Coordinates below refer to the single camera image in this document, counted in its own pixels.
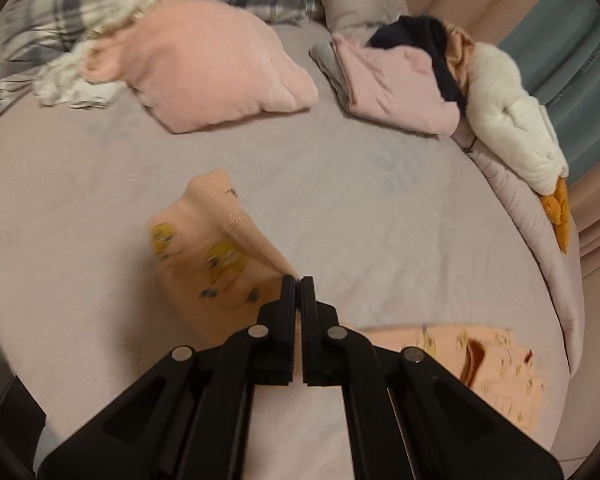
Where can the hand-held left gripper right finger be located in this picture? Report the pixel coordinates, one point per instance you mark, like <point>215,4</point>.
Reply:
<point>309,305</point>

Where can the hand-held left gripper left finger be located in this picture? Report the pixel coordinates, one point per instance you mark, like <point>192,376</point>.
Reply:
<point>286,305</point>

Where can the peach printed baby pants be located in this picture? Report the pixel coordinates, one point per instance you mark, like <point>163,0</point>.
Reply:
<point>215,255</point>

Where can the peach printed baby top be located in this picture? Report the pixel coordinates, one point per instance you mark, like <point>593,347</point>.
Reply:
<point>472,367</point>

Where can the folded pink garment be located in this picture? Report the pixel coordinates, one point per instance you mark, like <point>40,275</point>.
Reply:
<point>397,82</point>

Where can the grey folded cloth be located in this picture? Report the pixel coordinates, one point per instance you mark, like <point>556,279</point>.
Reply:
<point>327,62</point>

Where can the pink pillow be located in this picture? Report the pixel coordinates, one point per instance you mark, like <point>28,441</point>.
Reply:
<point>205,67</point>

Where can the white goose plush toy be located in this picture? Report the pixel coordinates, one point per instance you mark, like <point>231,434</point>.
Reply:
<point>510,115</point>

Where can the dark navy garment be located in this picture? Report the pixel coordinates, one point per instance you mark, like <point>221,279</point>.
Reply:
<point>437,47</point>

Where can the peach satin cloth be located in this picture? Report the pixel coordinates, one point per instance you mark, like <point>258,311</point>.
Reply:
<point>457,55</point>

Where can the white crumpled cloth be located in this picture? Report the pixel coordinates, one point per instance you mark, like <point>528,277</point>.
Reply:
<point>80,80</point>

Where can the teal curtain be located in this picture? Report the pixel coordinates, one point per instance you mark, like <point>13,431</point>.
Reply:
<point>575,65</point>

